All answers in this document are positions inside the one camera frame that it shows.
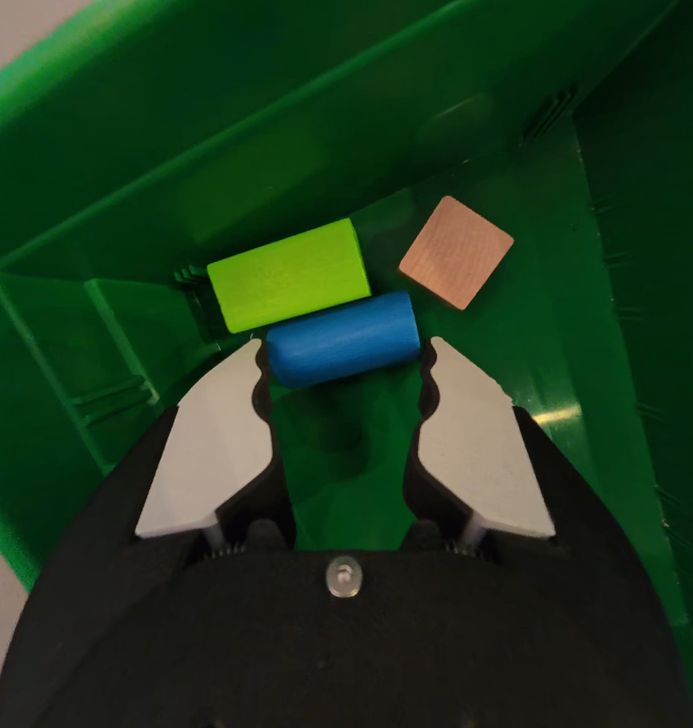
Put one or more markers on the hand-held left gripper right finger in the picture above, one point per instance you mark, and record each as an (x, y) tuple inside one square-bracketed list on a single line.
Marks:
[(477, 455)]

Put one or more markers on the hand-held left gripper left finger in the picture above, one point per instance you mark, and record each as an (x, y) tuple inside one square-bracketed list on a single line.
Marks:
[(210, 455)]

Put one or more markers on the blue wooden cylinder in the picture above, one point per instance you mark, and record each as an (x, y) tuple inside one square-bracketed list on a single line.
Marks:
[(341, 341)]

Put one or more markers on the green plastic bin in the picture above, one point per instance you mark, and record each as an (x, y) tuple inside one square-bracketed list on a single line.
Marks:
[(324, 114)]

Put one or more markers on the lime green wooden block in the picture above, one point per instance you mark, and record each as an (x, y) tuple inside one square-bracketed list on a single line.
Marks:
[(289, 278)]

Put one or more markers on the natural wooden square block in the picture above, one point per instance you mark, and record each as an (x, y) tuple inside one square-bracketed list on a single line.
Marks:
[(457, 253)]

